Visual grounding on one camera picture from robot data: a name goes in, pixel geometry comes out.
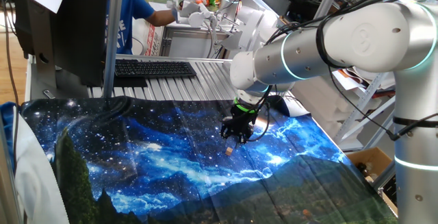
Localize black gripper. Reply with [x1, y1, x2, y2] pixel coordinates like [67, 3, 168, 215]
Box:
[220, 103, 257, 148]

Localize white box red lettering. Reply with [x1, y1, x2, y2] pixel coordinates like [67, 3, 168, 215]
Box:
[143, 23, 165, 57]

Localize brown cardboard box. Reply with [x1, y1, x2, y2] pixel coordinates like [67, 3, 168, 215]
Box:
[347, 147, 400, 218]

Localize green wrist adapter ring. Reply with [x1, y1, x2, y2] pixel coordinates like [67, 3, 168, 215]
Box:
[233, 97, 257, 114]

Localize white paper sheets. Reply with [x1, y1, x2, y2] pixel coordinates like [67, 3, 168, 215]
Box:
[331, 66, 396, 91]

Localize bare person forearm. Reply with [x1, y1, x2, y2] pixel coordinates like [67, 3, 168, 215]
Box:
[145, 8, 177, 27]

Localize black computer keyboard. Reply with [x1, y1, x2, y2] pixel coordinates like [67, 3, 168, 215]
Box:
[114, 59, 198, 79]

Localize black plastic crate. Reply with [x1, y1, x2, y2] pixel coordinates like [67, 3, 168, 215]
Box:
[381, 172, 398, 204]

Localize white cloth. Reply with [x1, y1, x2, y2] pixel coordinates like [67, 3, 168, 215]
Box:
[13, 105, 71, 224]

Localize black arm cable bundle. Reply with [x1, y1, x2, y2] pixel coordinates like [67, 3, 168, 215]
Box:
[245, 0, 438, 143]

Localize white hand-held device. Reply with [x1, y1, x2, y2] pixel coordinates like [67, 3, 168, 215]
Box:
[166, 0, 220, 29]

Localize white foam blocks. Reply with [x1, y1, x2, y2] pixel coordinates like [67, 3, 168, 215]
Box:
[292, 76, 363, 139]

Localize black computer monitor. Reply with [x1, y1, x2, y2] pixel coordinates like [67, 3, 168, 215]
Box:
[13, 0, 110, 88]

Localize galaxy landscape print tablecloth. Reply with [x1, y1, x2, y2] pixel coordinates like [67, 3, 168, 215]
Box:
[18, 95, 400, 224]

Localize white metal shelf rack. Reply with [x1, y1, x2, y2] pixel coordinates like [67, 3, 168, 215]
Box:
[280, 0, 398, 153]

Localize person in blue shirt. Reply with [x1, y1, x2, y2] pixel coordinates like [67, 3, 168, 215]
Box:
[105, 0, 155, 55]

